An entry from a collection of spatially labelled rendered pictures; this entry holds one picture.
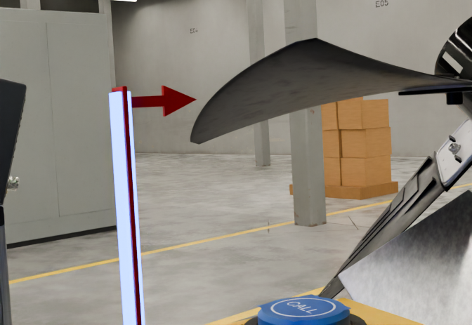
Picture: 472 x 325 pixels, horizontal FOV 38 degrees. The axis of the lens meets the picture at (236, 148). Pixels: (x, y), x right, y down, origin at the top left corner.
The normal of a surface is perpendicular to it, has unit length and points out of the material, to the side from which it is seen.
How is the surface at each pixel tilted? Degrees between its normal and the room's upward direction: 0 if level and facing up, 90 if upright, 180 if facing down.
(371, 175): 90
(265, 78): 163
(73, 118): 90
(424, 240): 56
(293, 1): 90
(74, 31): 90
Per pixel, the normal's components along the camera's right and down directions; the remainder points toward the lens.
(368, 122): 0.66, 0.00
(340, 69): 0.05, 0.99
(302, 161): -0.74, 0.07
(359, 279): -0.38, -0.51
